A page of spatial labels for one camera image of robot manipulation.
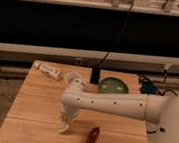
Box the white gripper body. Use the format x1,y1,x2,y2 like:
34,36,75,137
60,105,79,126

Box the clear plastic cup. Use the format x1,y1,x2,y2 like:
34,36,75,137
64,71,82,85

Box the white wrapped snack bar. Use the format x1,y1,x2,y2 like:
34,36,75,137
33,62,63,81

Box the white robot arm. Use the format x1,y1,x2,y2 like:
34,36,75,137
60,78,179,143

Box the brown wooden object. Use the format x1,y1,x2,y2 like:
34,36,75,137
85,127,100,143

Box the black hanging cable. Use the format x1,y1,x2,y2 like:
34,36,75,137
94,0,136,74

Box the green round plate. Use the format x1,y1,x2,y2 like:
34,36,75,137
98,77,129,94

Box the black post on table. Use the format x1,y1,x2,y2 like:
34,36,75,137
90,67,100,84

